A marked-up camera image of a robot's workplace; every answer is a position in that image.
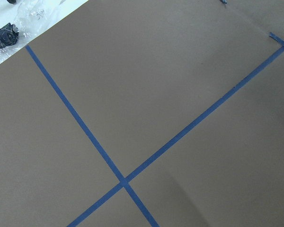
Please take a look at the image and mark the dark blue crumpled object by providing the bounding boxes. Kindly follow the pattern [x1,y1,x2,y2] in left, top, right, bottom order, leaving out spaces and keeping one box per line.
[0,23,19,49]

